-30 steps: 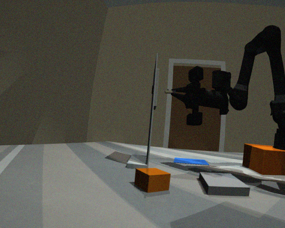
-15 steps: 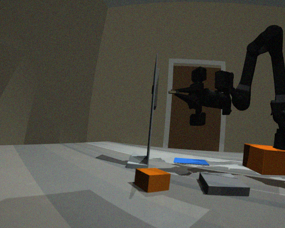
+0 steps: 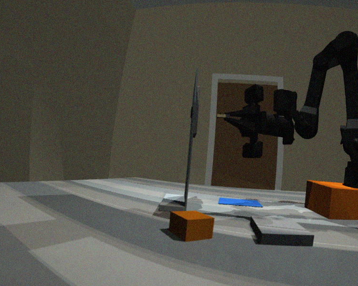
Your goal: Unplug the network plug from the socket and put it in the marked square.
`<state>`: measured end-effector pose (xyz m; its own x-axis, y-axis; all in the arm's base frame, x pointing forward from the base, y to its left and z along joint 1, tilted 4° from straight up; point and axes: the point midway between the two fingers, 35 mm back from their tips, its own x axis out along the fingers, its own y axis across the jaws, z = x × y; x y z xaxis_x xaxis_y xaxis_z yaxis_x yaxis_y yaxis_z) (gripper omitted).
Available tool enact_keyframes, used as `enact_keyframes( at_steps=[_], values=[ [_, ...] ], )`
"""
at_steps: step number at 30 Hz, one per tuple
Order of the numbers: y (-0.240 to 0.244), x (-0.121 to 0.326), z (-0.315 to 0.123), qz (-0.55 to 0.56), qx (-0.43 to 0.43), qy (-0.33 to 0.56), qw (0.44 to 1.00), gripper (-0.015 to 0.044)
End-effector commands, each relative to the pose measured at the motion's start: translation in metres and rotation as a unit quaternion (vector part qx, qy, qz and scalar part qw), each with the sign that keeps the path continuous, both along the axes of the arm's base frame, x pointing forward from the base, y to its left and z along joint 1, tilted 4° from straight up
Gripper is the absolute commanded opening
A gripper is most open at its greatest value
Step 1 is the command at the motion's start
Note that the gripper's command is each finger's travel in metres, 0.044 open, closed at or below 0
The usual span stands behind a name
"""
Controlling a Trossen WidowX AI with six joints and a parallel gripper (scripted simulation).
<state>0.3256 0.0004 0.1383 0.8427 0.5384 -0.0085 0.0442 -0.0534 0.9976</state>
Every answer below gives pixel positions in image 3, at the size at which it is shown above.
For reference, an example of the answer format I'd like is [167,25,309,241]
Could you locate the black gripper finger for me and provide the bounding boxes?
[224,118,255,137]
[224,103,255,118]

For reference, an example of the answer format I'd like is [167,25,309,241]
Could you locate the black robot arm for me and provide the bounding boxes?
[274,31,358,189]

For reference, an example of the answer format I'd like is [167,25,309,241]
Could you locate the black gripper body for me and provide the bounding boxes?
[242,84,282,158]

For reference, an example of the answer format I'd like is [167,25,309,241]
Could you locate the blue flat square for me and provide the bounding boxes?
[218,198,263,207]

